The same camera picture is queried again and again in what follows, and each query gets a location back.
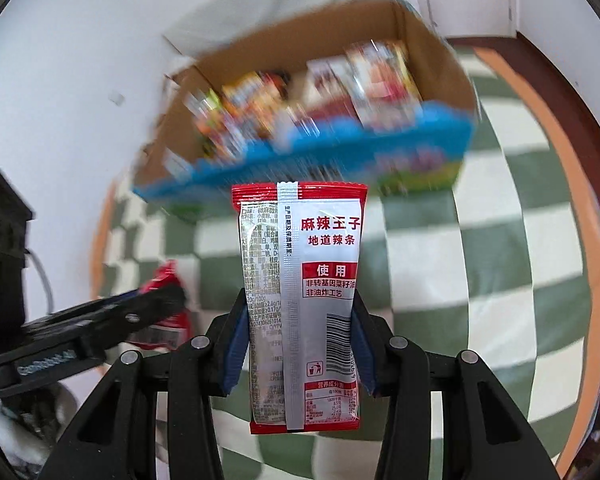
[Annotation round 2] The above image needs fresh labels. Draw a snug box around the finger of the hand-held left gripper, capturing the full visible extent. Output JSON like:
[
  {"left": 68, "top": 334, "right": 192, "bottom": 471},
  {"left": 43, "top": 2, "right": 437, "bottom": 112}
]
[{"left": 87, "top": 284, "right": 187, "bottom": 357}]

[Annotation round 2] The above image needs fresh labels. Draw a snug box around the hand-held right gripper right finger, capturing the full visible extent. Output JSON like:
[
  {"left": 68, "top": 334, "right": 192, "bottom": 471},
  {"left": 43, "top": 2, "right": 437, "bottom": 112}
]
[{"left": 350, "top": 292, "right": 563, "bottom": 480}]

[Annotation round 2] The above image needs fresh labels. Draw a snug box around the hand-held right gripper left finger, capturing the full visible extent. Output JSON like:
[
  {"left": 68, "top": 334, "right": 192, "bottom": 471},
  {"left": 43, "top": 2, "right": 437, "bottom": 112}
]
[{"left": 55, "top": 287, "right": 251, "bottom": 480}]

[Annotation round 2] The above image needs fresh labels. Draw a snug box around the red spicy strip packet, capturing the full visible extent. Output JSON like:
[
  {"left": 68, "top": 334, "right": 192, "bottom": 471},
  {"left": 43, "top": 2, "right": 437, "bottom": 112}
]
[
  {"left": 130, "top": 260, "right": 191, "bottom": 351},
  {"left": 231, "top": 180, "right": 368, "bottom": 435}
]

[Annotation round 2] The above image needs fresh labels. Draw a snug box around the cardboard box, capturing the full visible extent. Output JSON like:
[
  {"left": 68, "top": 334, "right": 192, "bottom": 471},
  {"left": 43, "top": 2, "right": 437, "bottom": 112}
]
[{"left": 132, "top": 0, "right": 478, "bottom": 223}]

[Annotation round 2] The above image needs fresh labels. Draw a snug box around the person's left forearm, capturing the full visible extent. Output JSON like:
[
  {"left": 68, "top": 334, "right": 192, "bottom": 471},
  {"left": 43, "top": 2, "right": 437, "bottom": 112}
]
[{"left": 0, "top": 385, "right": 81, "bottom": 480}]

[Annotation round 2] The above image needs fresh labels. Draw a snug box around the green white checkered mat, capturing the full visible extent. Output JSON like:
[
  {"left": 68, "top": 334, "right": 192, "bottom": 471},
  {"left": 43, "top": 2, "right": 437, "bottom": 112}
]
[{"left": 90, "top": 45, "right": 600, "bottom": 480}]

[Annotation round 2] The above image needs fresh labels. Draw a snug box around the colourful candy bag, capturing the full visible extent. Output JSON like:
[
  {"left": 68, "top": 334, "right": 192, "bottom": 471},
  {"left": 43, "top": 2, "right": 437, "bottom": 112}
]
[{"left": 190, "top": 90, "right": 241, "bottom": 158}]

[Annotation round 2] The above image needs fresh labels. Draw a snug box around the yellow instant noodle packet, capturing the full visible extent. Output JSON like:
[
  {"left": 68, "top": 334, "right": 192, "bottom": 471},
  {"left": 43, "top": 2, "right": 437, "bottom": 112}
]
[{"left": 220, "top": 70, "right": 291, "bottom": 128}]

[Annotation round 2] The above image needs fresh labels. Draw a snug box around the yellow panda snack packet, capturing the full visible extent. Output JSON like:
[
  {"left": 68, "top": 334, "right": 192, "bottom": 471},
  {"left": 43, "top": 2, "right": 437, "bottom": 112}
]
[{"left": 345, "top": 40, "right": 423, "bottom": 123}]

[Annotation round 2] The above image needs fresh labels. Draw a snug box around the white chocolate wafer packet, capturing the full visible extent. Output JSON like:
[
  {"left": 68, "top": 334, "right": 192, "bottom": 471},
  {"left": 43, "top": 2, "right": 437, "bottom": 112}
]
[{"left": 305, "top": 57, "right": 352, "bottom": 108}]

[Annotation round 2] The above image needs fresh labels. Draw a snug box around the grey cable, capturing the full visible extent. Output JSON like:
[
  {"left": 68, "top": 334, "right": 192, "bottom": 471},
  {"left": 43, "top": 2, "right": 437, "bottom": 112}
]
[{"left": 25, "top": 247, "right": 54, "bottom": 318}]

